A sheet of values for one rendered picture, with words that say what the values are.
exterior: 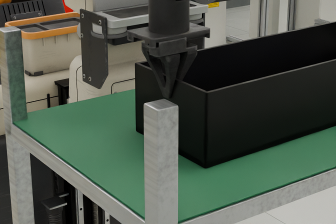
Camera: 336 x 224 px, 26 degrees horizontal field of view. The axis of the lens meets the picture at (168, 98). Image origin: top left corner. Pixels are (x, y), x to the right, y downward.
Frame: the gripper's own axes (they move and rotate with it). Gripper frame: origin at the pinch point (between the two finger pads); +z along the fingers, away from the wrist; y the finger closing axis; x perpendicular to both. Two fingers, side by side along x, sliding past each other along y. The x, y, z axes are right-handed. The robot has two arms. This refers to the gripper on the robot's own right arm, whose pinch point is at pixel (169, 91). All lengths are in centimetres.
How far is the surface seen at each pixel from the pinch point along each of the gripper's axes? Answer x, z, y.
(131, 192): -8.4, 9.1, -12.3
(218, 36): 225, 65, 202
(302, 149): -12.0, 9.0, 15.6
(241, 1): 385, 90, 365
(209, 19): 225, 55, 195
